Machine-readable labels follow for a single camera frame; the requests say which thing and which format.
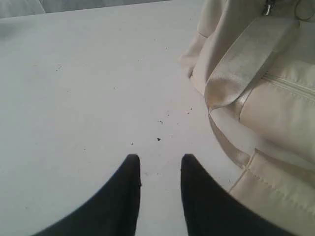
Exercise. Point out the cream fabric duffel bag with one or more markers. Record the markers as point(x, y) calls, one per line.
point(254, 63)

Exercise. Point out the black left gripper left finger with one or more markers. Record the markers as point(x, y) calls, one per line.
point(112, 211)

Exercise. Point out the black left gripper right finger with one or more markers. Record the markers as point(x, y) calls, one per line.
point(210, 211)

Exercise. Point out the white backdrop curtain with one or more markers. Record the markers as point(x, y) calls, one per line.
point(19, 8)

